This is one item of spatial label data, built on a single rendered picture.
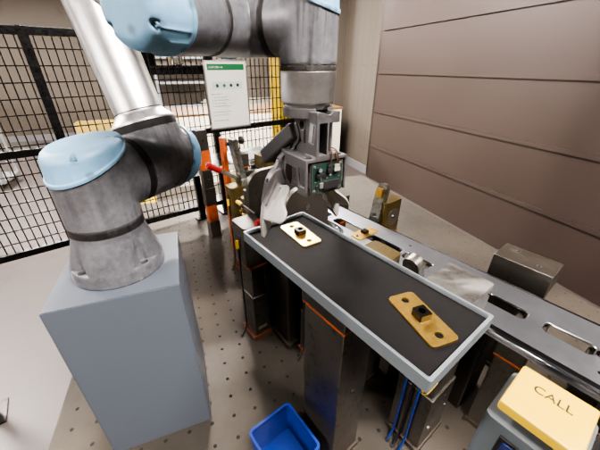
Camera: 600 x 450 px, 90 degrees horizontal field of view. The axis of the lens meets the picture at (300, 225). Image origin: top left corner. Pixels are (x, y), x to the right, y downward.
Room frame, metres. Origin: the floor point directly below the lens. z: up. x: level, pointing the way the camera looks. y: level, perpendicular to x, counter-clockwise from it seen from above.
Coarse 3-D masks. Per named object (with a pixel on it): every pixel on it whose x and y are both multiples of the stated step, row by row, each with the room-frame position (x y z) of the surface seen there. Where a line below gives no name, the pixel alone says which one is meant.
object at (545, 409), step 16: (528, 368) 0.20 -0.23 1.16; (512, 384) 0.18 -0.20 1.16; (528, 384) 0.18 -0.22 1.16; (544, 384) 0.18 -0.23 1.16; (512, 400) 0.16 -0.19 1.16; (528, 400) 0.16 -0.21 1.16; (544, 400) 0.16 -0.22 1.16; (560, 400) 0.16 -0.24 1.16; (576, 400) 0.16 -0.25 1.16; (512, 416) 0.15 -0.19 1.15; (528, 416) 0.15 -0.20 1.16; (544, 416) 0.15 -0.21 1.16; (560, 416) 0.15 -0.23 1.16; (576, 416) 0.15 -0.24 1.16; (592, 416) 0.15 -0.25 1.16; (544, 432) 0.14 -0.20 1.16; (560, 432) 0.14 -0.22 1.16; (576, 432) 0.14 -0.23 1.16; (592, 432) 0.14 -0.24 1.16; (560, 448) 0.13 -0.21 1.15; (576, 448) 0.13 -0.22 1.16
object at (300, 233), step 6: (294, 222) 0.51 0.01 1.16; (282, 228) 0.49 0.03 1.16; (288, 228) 0.49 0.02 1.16; (294, 228) 0.47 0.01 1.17; (300, 228) 0.47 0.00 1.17; (288, 234) 0.46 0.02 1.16; (294, 234) 0.46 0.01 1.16; (300, 234) 0.46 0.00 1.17; (306, 234) 0.46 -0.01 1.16; (312, 234) 0.46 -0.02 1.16; (300, 240) 0.44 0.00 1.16; (306, 240) 0.44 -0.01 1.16; (312, 240) 0.44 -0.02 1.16; (318, 240) 0.44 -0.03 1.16; (306, 246) 0.42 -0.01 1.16
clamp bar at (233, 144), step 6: (228, 138) 1.02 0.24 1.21; (240, 138) 1.03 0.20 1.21; (228, 144) 1.00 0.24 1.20; (234, 144) 1.00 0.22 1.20; (234, 150) 1.00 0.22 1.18; (234, 156) 1.01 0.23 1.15; (240, 156) 1.02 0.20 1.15; (234, 162) 1.03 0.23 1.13; (240, 162) 1.01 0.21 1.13; (240, 168) 1.01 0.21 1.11; (240, 174) 1.01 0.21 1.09
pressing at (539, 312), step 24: (360, 216) 0.86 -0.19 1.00; (360, 240) 0.71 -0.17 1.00; (384, 240) 0.71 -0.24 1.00; (408, 240) 0.71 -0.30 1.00; (432, 264) 0.60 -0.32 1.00; (456, 264) 0.60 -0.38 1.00; (504, 288) 0.51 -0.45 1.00; (504, 312) 0.44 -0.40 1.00; (528, 312) 0.44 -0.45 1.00; (552, 312) 0.44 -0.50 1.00; (504, 336) 0.38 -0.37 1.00; (528, 336) 0.38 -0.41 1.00; (552, 336) 0.38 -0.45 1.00; (576, 336) 0.38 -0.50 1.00; (552, 360) 0.33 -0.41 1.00; (576, 360) 0.33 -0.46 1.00; (576, 384) 0.29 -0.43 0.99
